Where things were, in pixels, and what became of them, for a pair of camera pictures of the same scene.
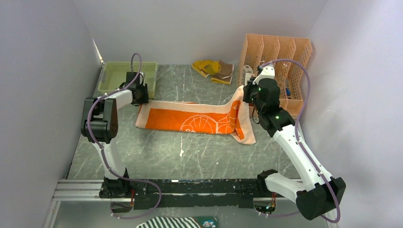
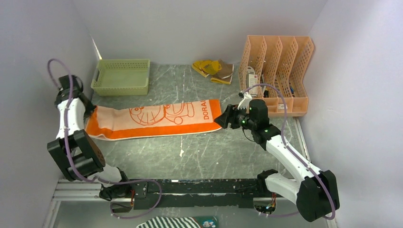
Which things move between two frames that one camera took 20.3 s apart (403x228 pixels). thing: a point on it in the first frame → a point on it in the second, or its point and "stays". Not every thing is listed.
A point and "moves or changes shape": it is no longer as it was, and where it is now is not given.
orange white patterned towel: x=232 y=117 moves or changes shape
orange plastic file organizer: x=257 y=50 stays
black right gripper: x=247 y=89 → x=225 y=118
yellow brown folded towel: x=221 y=72 stays
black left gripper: x=145 y=99 → x=92 y=107
